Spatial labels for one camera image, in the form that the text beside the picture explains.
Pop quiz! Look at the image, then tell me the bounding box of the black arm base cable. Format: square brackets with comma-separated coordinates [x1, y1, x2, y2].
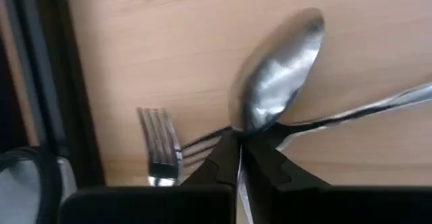
[0, 145, 64, 224]

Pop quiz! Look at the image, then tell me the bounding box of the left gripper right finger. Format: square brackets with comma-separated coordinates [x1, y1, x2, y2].
[241, 132, 432, 224]

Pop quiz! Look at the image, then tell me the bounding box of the silver fork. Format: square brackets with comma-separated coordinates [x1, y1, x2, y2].
[136, 106, 185, 188]
[181, 81, 432, 171]

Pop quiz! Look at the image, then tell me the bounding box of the silver spoon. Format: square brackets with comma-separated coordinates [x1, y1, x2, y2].
[227, 7, 326, 224]

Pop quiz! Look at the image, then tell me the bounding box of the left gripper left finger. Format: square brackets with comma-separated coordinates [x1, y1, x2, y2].
[59, 128, 242, 224]

